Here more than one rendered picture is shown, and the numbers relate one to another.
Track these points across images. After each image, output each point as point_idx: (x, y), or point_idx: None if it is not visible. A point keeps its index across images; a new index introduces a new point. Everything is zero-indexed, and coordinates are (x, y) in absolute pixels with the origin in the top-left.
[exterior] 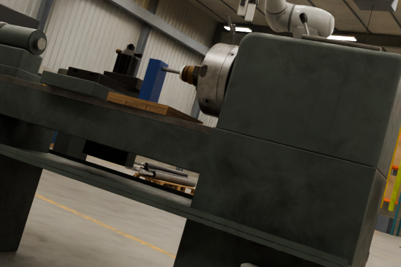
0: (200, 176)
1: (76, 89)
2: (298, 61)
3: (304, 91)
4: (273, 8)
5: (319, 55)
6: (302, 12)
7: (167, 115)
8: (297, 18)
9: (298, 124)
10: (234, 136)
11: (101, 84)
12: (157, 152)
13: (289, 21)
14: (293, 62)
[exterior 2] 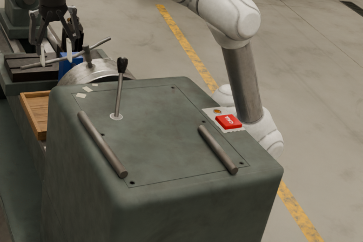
0: (40, 223)
1: (1, 85)
2: (69, 150)
3: (72, 190)
4: None
5: (78, 154)
6: (206, 4)
7: (41, 139)
8: (202, 11)
9: (70, 223)
10: (49, 201)
11: (19, 81)
12: (39, 173)
13: (197, 12)
14: (67, 149)
